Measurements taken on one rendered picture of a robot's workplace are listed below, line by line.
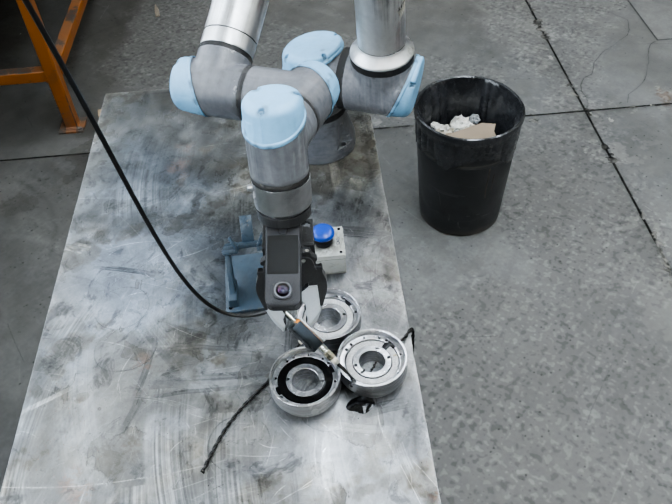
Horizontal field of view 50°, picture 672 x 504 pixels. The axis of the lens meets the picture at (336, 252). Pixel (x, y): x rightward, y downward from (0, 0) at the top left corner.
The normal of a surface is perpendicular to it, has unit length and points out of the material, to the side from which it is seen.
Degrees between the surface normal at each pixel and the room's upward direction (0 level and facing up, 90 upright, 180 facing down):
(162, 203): 0
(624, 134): 0
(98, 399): 0
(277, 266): 23
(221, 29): 32
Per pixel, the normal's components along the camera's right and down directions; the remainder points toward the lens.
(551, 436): -0.05, -0.69
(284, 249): 0.00, -0.37
